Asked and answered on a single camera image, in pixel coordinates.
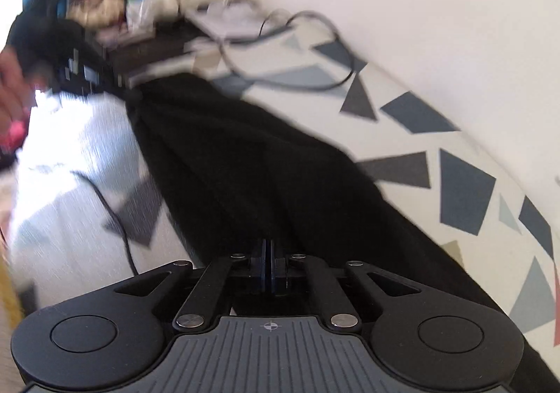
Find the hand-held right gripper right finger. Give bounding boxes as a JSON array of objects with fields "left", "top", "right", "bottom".
[{"left": 269, "top": 239, "right": 423, "bottom": 330}]

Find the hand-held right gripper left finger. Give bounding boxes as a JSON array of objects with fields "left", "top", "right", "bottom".
[{"left": 114, "top": 239, "right": 268, "bottom": 331}]

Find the black garment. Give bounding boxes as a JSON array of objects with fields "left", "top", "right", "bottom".
[{"left": 125, "top": 71, "right": 553, "bottom": 393}]

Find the person's left hand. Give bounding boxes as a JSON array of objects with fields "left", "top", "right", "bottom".
[{"left": 0, "top": 45, "right": 40, "bottom": 153}]

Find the black desk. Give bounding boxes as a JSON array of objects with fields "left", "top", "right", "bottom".
[{"left": 100, "top": 21, "right": 211, "bottom": 75}]

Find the white flat paper stack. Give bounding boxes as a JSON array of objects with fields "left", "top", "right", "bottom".
[{"left": 188, "top": 0, "right": 273, "bottom": 40}]

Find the geometric patterned bed sheet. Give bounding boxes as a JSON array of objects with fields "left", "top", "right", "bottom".
[{"left": 9, "top": 26, "right": 560, "bottom": 350}]

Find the thin black cable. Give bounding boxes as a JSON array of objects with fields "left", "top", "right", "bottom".
[{"left": 71, "top": 171, "right": 137, "bottom": 276}]

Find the black looped cable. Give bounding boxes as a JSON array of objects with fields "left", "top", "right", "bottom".
[{"left": 218, "top": 12, "right": 366, "bottom": 92}]

